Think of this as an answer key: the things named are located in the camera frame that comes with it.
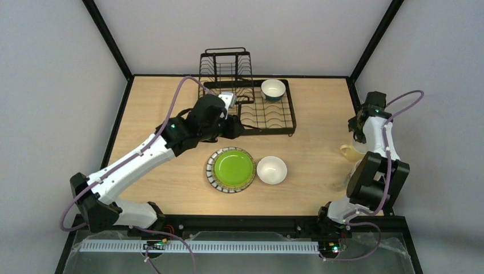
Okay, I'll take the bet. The green plate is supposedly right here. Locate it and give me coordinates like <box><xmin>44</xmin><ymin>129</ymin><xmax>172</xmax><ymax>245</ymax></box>
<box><xmin>214</xmin><ymin>150</ymin><xmax>254</xmax><ymax>188</ymax></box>

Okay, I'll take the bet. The beige mug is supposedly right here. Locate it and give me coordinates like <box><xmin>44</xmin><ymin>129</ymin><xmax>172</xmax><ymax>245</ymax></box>
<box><xmin>344</xmin><ymin>171</ymin><xmax>359</xmax><ymax>191</ymax></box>

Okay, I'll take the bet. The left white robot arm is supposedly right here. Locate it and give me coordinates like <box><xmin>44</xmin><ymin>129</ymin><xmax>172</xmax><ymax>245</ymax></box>
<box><xmin>70</xmin><ymin>92</ymin><xmax>244</xmax><ymax>232</ymax></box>

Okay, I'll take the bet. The blue striped white plate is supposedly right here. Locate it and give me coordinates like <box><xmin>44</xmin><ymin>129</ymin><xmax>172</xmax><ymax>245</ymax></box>
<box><xmin>205</xmin><ymin>147</ymin><xmax>256</xmax><ymax>194</ymax></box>

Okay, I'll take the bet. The black wire dish rack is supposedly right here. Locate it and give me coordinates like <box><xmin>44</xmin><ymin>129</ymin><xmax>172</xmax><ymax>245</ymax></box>
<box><xmin>198</xmin><ymin>47</ymin><xmax>296</xmax><ymax>136</ymax></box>

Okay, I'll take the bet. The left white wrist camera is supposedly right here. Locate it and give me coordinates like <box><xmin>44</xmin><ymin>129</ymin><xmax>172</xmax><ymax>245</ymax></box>
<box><xmin>218</xmin><ymin>92</ymin><xmax>237</xmax><ymax>119</ymax></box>

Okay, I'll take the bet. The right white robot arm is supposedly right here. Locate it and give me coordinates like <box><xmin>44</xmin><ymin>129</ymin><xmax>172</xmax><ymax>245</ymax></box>
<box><xmin>317</xmin><ymin>91</ymin><xmax>410</xmax><ymax>237</ymax></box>

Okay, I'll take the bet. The plain white bowl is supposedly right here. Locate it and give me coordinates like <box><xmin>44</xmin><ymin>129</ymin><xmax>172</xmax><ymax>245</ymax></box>
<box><xmin>256</xmin><ymin>156</ymin><xmax>288</xmax><ymax>185</ymax></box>

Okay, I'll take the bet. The yellow mug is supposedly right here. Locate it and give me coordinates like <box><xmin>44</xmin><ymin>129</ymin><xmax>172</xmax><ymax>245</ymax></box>
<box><xmin>340</xmin><ymin>140</ymin><xmax>368</xmax><ymax>162</ymax></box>

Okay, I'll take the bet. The teal patterned white bowl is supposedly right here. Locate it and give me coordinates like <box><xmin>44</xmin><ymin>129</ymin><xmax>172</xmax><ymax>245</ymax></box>
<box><xmin>261</xmin><ymin>79</ymin><xmax>287</xmax><ymax>102</ymax></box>

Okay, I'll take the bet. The white slotted cable duct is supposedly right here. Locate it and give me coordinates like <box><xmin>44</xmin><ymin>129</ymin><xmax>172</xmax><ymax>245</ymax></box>
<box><xmin>78</xmin><ymin>240</ymin><xmax>319</xmax><ymax>254</ymax></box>

